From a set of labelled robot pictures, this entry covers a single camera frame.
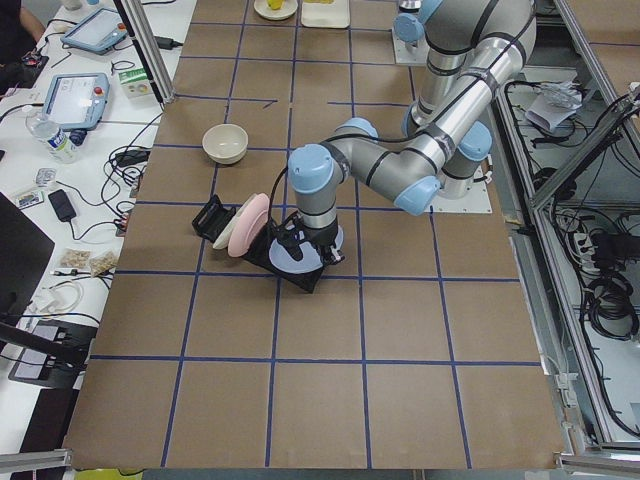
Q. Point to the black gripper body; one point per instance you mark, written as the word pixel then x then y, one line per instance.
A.
pixel 323 236

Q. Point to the blue plate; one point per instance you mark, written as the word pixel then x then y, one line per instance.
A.
pixel 281 259

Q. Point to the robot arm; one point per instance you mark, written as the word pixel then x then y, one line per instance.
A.
pixel 474 47
pixel 409 24

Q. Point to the pink plate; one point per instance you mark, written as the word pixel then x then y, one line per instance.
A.
pixel 248 223

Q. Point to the cream white plate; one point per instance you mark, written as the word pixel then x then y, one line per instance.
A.
pixel 223 239

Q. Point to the black plate rack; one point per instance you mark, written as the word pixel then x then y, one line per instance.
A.
pixel 212 219

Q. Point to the white plate with lemon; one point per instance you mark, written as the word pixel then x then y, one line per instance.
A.
pixel 286 10

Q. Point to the cream ceramic bowl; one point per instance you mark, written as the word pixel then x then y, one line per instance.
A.
pixel 225 144

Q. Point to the white rectangular tray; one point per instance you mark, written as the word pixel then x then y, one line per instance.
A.
pixel 325 14

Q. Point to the green white box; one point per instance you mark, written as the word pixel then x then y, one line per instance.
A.
pixel 134 83

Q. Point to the black power adapter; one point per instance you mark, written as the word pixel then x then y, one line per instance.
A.
pixel 62 205

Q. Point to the plastic water bottle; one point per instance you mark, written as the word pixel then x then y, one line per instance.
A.
pixel 50 134

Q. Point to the near teach pendant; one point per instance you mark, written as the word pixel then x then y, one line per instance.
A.
pixel 77 101

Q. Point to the teach pendant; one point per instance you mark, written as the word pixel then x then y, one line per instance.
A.
pixel 77 101
pixel 97 33

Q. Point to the far teach pendant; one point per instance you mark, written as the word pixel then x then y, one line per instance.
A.
pixel 97 33

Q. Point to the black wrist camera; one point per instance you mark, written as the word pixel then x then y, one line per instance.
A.
pixel 288 236

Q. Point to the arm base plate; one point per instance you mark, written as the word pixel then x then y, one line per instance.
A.
pixel 409 54
pixel 459 187

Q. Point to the aluminium frame post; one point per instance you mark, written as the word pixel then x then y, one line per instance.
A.
pixel 138 27

